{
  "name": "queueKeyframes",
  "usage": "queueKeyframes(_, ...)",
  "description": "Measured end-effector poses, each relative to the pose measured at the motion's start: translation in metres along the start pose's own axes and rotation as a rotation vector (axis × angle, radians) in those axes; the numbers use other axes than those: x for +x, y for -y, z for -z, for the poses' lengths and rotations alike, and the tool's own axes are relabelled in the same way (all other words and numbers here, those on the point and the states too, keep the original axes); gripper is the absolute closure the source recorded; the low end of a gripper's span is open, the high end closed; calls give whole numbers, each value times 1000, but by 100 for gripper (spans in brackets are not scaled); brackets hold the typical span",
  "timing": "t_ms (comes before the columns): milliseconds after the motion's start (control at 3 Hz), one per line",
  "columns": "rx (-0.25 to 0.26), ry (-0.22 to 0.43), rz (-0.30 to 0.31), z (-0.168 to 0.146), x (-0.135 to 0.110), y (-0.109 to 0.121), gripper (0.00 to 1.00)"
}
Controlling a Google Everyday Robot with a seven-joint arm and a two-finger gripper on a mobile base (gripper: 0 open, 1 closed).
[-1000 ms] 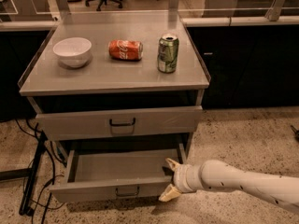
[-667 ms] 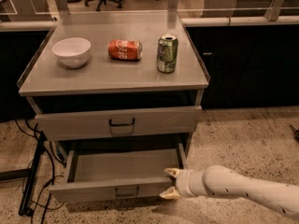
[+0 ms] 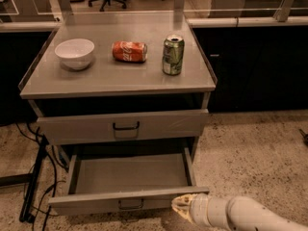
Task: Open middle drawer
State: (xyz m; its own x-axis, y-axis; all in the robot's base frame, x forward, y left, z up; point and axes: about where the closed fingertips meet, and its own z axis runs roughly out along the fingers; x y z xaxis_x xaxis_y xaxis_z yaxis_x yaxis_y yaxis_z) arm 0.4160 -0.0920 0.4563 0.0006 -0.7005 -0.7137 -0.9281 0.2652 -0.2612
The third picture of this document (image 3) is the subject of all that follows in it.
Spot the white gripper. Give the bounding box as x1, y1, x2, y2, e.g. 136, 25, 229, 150
171, 193, 230, 228

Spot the grey drawer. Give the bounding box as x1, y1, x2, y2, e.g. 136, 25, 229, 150
49, 149, 209, 216
38, 110, 208, 145

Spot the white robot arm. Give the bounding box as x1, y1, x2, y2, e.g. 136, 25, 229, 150
171, 193, 308, 231

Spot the grey drawer cabinet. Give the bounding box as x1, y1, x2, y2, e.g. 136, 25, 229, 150
17, 11, 218, 166

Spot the black metal stand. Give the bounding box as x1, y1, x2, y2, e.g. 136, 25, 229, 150
19, 137, 48, 223

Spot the dark low cabinet right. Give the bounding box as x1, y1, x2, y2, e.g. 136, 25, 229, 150
193, 26, 308, 113

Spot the green soda can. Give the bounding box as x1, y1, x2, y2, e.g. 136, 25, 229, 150
162, 34, 185, 76

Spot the crushed red cola can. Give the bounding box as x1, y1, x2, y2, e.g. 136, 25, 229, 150
112, 40, 147, 63

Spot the white ceramic bowl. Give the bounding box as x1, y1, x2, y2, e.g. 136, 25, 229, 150
55, 38, 94, 70

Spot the black floor cable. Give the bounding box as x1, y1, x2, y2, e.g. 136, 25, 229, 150
14, 122, 73, 231

